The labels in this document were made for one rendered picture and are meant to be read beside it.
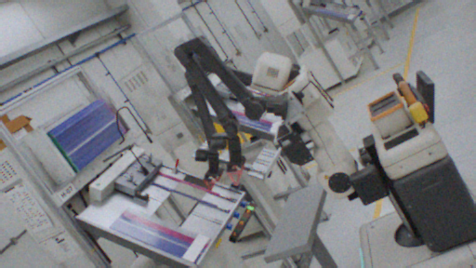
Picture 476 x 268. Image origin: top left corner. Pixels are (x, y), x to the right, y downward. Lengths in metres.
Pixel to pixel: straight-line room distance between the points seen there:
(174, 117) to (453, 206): 2.26
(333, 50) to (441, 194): 4.95
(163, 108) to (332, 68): 3.70
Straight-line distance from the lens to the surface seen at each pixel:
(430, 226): 2.19
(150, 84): 3.71
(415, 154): 2.03
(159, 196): 2.72
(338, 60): 6.91
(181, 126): 3.72
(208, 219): 2.61
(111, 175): 2.74
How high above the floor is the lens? 1.58
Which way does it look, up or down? 12 degrees down
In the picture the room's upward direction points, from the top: 35 degrees counter-clockwise
